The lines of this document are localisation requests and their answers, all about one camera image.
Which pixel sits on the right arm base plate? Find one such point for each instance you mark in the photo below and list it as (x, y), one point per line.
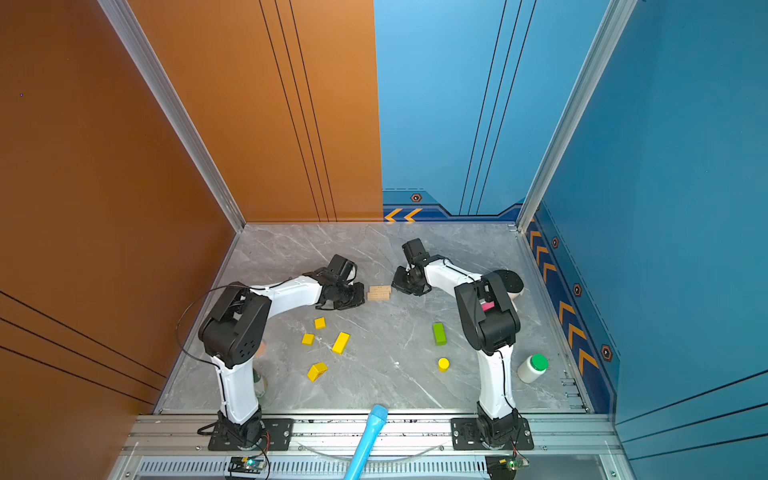
(480, 434)

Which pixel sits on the yellow long block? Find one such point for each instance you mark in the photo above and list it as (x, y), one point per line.
(340, 343)

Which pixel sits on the natural wood block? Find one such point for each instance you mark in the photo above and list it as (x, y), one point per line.
(378, 296)
(380, 289)

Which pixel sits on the left circuit board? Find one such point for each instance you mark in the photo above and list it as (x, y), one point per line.
(248, 467)

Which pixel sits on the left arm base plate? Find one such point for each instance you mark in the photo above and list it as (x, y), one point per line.
(275, 435)

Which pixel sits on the right circuit board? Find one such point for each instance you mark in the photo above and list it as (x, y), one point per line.
(505, 467)

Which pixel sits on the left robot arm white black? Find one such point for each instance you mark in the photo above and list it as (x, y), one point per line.
(232, 333)

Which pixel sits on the yellow cylinder block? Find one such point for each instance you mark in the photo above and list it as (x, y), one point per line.
(443, 364)

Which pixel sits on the metal tin can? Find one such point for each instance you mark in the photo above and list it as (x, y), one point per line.
(260, 384)

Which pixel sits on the plush doll pink black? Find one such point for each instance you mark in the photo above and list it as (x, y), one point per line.
(513, 286)

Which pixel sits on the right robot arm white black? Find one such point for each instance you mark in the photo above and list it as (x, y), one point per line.
(490, 323)

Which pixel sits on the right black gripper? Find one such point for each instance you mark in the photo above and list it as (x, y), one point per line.
(398, 282)

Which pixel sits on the yellow block near front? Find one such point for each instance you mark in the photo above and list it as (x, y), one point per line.
(316, 371)

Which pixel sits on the cyan tube pole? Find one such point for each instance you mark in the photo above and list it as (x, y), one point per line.
(376, 420)

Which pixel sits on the circuit board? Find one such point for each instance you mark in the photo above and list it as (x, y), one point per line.
(505, 467)
(248, 467)

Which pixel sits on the green rectangular block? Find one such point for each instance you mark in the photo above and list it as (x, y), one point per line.
(439, 334)

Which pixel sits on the aluminium front rail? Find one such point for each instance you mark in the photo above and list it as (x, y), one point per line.
(412, 445)

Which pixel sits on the white bottle green cap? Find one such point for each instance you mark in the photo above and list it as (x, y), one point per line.
(533, 368)

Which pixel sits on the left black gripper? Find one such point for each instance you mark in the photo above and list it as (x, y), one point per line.
(359, 300)

